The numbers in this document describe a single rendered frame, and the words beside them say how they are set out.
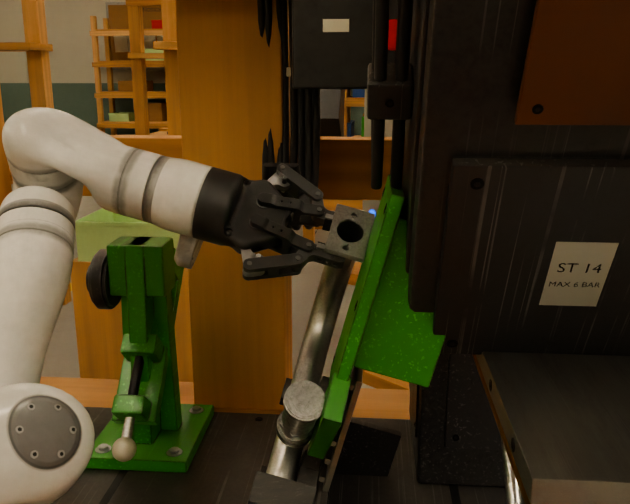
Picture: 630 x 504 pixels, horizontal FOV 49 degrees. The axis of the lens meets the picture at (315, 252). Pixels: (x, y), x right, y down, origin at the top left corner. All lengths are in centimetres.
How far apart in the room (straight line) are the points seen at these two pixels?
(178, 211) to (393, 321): 23
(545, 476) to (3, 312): 44
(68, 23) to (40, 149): 1118
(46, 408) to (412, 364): 30
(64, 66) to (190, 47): 1096
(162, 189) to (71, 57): 1118
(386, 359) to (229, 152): 44
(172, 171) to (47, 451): 29
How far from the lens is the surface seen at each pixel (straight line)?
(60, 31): 1193
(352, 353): 60
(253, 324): 100
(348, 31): 82
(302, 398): 62
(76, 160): 71
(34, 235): 65
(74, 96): 1185
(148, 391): 88
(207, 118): 96
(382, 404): 108
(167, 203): 68
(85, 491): 88
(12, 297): 64
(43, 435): 54
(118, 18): 1152
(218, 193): 67
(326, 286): 75
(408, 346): 61
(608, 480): 47
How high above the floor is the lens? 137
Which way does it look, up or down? 14 degrees down
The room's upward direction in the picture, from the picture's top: straight up
